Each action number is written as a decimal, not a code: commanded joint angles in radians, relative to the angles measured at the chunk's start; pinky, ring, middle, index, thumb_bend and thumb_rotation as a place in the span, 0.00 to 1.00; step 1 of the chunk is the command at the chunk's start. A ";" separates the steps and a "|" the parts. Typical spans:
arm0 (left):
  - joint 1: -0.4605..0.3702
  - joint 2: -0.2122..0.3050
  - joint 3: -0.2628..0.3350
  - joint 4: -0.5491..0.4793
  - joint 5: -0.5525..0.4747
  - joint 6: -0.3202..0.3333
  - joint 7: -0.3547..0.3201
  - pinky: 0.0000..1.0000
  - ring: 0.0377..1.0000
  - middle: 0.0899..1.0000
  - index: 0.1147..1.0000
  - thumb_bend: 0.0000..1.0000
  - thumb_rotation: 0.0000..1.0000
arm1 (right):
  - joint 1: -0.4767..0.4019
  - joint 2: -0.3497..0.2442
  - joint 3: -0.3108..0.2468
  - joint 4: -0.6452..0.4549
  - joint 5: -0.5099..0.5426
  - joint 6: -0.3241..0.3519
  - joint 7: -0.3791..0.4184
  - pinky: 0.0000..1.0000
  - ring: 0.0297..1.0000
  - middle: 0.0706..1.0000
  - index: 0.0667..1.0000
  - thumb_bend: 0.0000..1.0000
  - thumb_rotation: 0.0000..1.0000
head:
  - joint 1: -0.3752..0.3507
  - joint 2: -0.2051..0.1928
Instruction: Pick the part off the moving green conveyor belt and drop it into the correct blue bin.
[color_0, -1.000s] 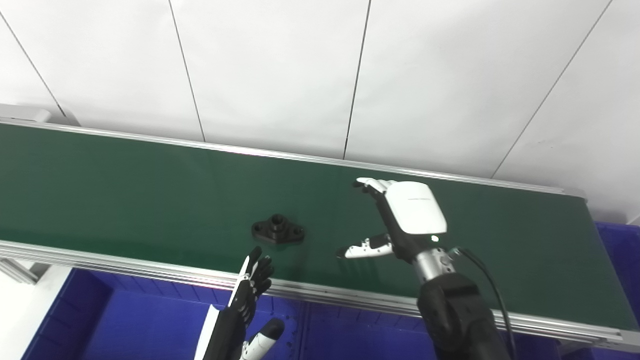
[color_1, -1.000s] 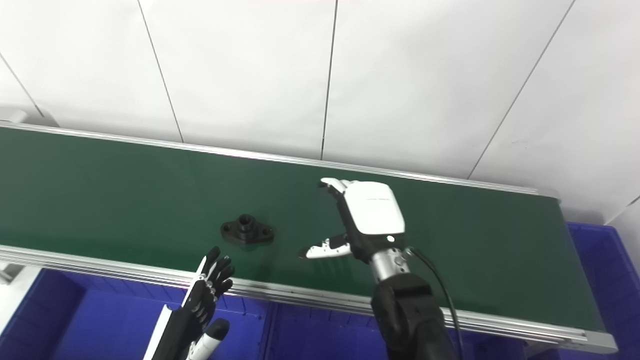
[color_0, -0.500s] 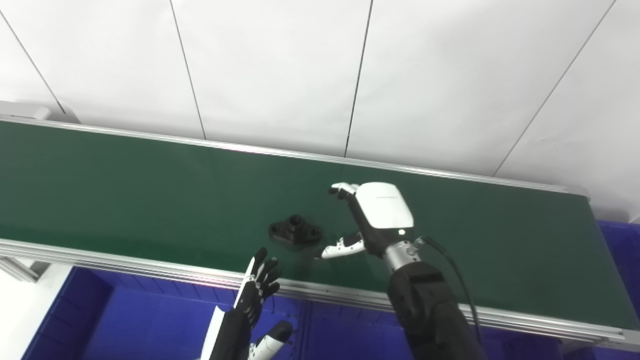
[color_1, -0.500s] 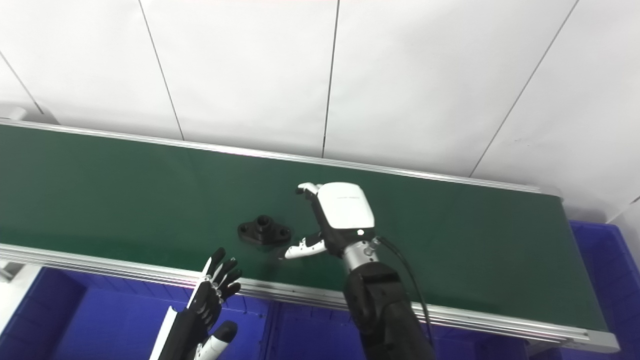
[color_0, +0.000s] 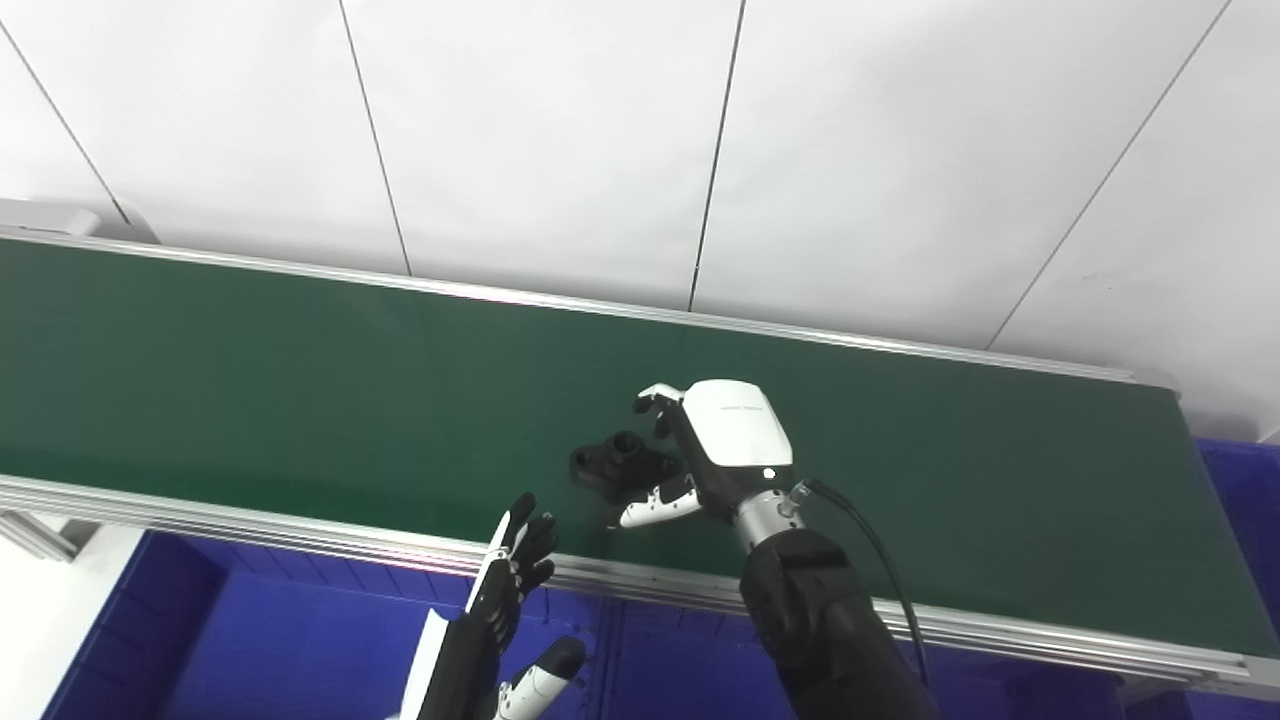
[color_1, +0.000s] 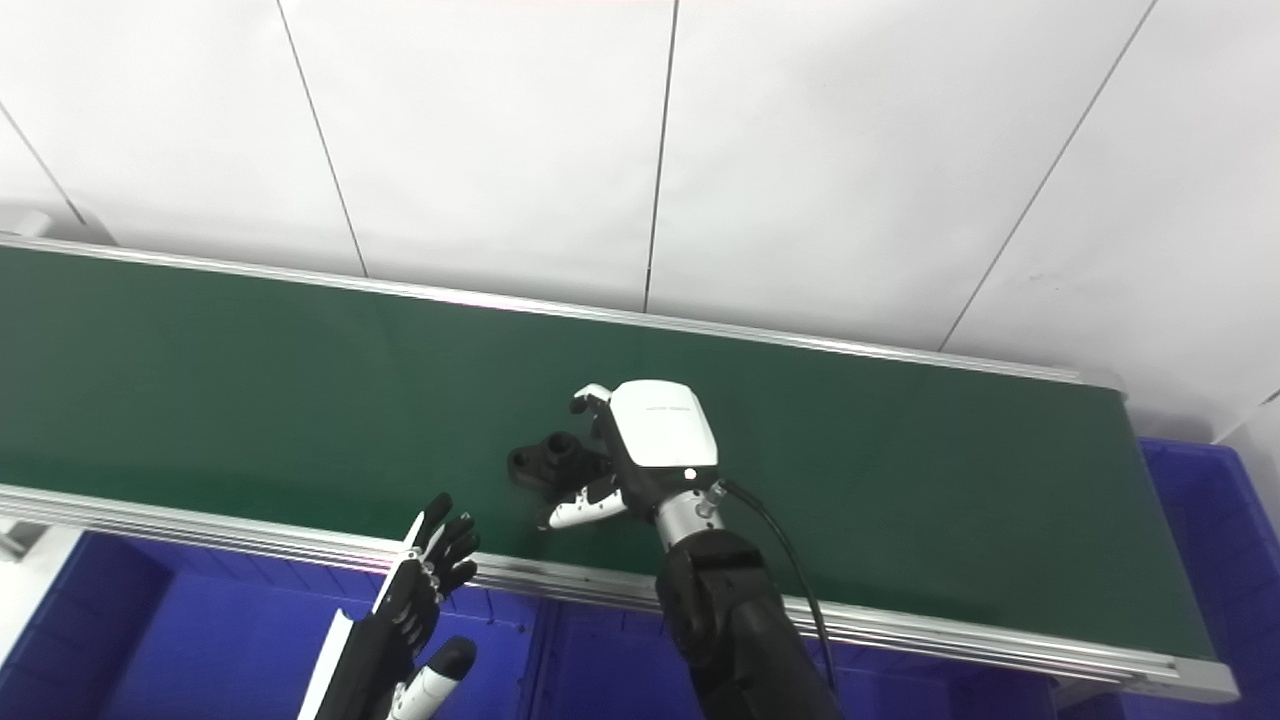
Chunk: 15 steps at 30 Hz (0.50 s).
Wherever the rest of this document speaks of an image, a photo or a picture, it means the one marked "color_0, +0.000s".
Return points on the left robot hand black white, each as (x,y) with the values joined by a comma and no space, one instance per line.
(465,660)

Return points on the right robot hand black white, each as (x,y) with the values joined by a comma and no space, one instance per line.
(735,430)

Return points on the black bracket part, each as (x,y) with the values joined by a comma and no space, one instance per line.
(612,462)

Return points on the blue plastic bin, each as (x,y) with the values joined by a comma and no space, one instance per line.
(690,670)
(1240,520)
(280,640)

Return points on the green conveyor belt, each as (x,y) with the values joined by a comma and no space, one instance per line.
(300,535)
(350,380)

